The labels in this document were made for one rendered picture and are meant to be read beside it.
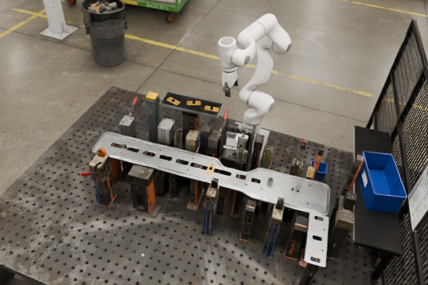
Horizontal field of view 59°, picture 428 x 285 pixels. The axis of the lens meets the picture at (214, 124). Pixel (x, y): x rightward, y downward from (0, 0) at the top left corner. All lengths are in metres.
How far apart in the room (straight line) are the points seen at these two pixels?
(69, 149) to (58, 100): 1.71
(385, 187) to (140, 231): 1.38
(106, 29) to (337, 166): 3.01
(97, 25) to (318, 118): 2.67
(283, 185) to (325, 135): 2.02
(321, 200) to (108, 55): 3.37
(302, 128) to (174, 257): 2.36
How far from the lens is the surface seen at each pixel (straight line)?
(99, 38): 4.70
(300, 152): 2.15
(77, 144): 2.83
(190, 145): 2.26
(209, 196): 1.99
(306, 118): 4.25
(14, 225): 2.50
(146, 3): 5.85
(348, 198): 2.10
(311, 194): 2.15
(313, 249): 1.96
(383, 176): 2.36
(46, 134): 4.06
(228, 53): 1.84
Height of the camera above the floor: 2.60
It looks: 41 degrees down
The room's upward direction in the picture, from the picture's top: 4 degrees clockwise
